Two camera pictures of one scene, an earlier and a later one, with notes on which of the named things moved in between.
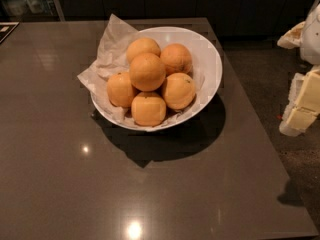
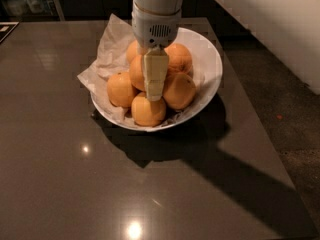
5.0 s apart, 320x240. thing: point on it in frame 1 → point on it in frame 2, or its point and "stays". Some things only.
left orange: [120, 89] stays
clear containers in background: [25, 0] stays
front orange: [148, 108] stays
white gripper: [311, 39] → [155, 29]
